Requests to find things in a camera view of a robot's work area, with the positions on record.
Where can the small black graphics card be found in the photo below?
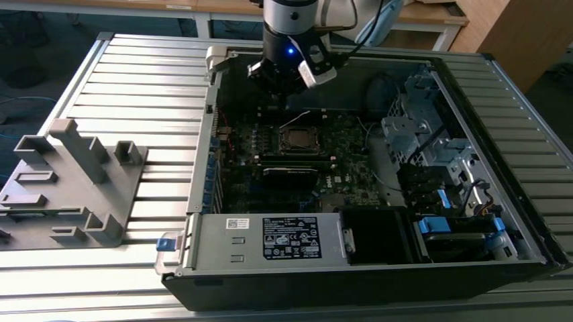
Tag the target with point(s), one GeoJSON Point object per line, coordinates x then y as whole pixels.
{"type": "Point", "coordinates": [286, 181]}

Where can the grey parts rack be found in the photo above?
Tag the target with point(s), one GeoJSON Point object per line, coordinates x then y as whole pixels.
{"type": "Point", "coordinates": [90, 201]}

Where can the black PC case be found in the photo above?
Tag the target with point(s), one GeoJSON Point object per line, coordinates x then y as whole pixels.
{"type": "Point", "coordinates": [313, 292]}

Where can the blue drive carrier clip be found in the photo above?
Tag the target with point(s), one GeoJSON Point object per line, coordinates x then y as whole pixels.
{"type": "Point", "coordinates": [443, 198]}
{"type": "Point", "coordinates": [497, 226]}
{"type": "Point", "coordinates": [431, 224]}

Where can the blue case latch tab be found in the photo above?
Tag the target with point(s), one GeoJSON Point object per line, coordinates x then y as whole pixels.
{"type": "Point", "coordinates": [166, 244]}

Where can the CPU socket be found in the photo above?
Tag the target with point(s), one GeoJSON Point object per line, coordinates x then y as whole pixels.
{"type": "Point", "coordinates": [282, 147]}

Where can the silver topped CPU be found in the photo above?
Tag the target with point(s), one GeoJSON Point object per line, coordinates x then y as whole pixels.
{"type": "Point", "coordinates": [301, 138]}

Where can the wooden desk white frame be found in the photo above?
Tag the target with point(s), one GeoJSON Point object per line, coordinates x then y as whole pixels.
{"type": "Point", "coordinates": [134, 7]}
{"type": "Point", "coordinates": [429, 16]}

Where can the grey case latch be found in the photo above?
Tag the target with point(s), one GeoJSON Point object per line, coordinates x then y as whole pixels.
{"type": "Point", "coordinates": [215, 55]}

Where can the black plastic shroud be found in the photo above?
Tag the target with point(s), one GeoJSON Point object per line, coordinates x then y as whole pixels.
{"type": "Point", "coordinates": [375, 234]}

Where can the wooden cabinet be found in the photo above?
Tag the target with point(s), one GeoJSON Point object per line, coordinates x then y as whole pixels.
{"type": "Point", "coordinates": [514, 33]}

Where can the green motherboard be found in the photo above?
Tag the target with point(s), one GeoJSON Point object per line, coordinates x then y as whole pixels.
{"type": "Point", "coordinates": [353, 174]}

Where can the grey power supply with label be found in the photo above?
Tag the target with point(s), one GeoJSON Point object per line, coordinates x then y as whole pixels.
{"type": "Point", "coordinates": [215, 248]}

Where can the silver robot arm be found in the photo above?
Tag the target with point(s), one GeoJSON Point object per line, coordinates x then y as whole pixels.
{"type": "Point", "coordinates": [291, 16]}

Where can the silver metal drive cage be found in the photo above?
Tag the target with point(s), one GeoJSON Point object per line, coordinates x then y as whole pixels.
{"type": "Point", "coordinates": [402, 127]}

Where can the black office chair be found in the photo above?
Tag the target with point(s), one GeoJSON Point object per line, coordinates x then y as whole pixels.
{"type": "Point", "coordinates": [27, 77]}

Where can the green RAM stick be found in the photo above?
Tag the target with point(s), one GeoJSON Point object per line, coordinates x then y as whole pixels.
{"type": "Point", "coordinates": [36, 212]}

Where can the black hard disk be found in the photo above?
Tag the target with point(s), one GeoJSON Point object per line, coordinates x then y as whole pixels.
{"type": "Point", "coordinates": [451, 248]}

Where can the black RAM slot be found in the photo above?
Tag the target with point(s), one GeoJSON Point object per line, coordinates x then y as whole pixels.
{"type": "Point", "coordinates": [295, 160]}
{"type": "Point", "coordinates": [295, 156]}
{"type": "Point", "coordinates": [295, 164]}

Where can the grey chipset heatsink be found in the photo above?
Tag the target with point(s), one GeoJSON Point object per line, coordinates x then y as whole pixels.
{"type": "Point", "coordinates": [331, 200]}

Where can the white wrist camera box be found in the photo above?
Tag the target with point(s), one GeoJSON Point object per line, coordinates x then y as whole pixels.
{"type": "Point", "coordinates": [322, 78]}

